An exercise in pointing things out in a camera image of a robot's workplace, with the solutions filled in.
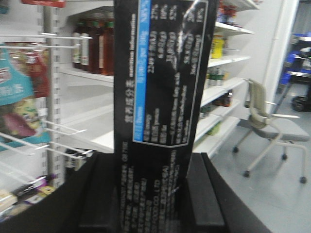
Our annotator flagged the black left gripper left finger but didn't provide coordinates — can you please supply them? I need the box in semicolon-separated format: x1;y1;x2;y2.
0;152;119;233

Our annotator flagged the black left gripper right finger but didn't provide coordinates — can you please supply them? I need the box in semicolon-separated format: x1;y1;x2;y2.
180;153;270;233

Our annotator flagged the black Franzzi cookie box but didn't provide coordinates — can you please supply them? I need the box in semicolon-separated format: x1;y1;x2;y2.
114;0;219;233

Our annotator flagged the grey office chair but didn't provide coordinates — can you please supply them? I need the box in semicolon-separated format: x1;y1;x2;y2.
233;79;311;183

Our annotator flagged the blue sweet potato noodle pouch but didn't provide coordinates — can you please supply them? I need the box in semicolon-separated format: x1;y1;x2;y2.
0;42;50;148

